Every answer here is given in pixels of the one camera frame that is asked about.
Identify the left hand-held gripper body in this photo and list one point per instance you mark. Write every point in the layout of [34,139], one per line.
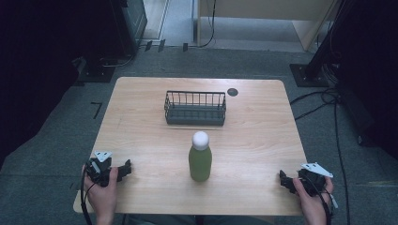
[99,171]

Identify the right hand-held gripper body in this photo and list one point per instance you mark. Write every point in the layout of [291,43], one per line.
[311,181]

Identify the green bottle with white cap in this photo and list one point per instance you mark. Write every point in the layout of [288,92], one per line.
[200,162]

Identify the person's right hand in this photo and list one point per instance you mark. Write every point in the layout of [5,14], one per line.
[309,204]

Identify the person's left hand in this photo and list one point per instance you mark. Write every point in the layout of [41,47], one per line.
[103,197]

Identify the black corner tape mark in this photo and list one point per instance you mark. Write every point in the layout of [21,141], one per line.
[97,108]

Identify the black stand with flat base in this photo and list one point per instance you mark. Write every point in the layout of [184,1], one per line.
[97,73]

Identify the round dark table grommet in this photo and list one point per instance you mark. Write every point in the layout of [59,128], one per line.
[232,92]

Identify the black stand with square base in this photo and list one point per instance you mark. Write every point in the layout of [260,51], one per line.
[309,75]

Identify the black cabinet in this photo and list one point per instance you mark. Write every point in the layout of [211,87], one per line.
[133,25]

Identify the light wooden furniture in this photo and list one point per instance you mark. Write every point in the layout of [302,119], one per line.
[269,9]

